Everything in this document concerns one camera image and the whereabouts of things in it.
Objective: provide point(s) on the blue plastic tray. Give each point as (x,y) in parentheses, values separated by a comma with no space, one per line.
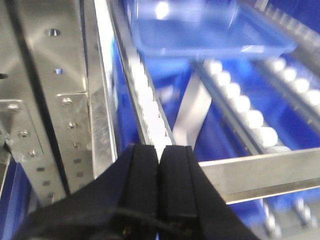
(199,29)

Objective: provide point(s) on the metal roller shelf rack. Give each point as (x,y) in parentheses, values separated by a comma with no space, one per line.
(75,87)

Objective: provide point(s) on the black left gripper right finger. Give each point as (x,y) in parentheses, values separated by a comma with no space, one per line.
(190,203)

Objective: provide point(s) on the blue bin under shelf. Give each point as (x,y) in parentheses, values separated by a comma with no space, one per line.
(287,130)

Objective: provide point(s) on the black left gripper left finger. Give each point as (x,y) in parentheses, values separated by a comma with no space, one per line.
(121,204)

